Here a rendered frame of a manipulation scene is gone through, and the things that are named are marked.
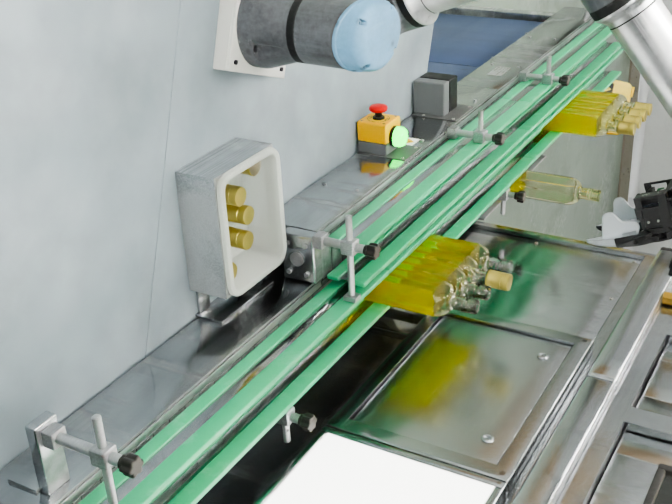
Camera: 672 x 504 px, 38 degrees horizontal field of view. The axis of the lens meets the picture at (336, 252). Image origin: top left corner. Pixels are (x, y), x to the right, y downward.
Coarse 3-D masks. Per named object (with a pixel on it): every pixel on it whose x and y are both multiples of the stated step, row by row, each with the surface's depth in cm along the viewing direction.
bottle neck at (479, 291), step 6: (468, 282) 186; (468, 288) 185; (474, 288) 184; (480, 288) 184; (486, 288) 184; (468, 294) 185; (474, 294) 185; (480, 294) 184; (486, 294) 183; (486, 300) 184
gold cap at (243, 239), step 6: (234, 228) 169; (234, 234) 168; (240, 234) 168; (246, 234) 168; (252, 234) 169; (234, 240) 168; (240, 240) 167; (246, 240) 168; (252, 240) 170; (234, 246) 169; (240, 246) 168; (246, 246) 168
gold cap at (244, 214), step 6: (228, 210) 167; (234, 210) 167; (240, 210) 166; (246, 210) 166; (252, 210) 168; (228, 216) 167; (234, 216) 167; (240, 216) 166; (246, 216) 166; (252, 216) 168; (240, 222) 167; (246, 222) 167
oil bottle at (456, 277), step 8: (400, 264) 191; (408, 264) 190; (416, 264) 190; (424, 264) 190; (432, 264) 190; (440, 264) 190; (416, 272) 188; (424, 272) 187; (432, 272) 187; (440, 272) 187; (448, 272) 187; (456, 272) 187; (448, 280) 185; (456, 280) 185; (464, 280) 186; (456, 288) 185
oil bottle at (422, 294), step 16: (400, 272) 188; (384, 288) 186; (400, 288) 184; (416, 288) 182; (432, 288) 182; (448, 288) 182; (384, 304) 188; (400, 304) 185; (416, 304) 183; (432, 304) 182; (448, 304) 181
